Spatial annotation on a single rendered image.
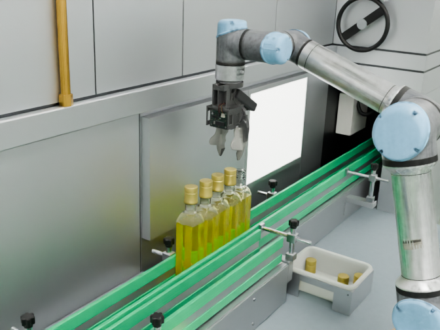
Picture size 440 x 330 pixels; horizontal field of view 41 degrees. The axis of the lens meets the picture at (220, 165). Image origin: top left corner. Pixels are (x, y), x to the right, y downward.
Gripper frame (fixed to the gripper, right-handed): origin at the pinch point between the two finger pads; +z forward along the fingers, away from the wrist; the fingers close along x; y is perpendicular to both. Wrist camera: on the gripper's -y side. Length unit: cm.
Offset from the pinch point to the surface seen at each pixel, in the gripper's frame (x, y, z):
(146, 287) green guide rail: -3.3, 30.8, 28.3
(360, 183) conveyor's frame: 5, -88, 34
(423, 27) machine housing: 19, -96, -28
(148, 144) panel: -12.2, 19.6, -4.5
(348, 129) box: -10, -107, 18
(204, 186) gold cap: 1.0, 13.1, 5.6
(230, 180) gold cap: 1.2, 1.3, 7.3
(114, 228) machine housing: -14.8, 30.0, 15.9
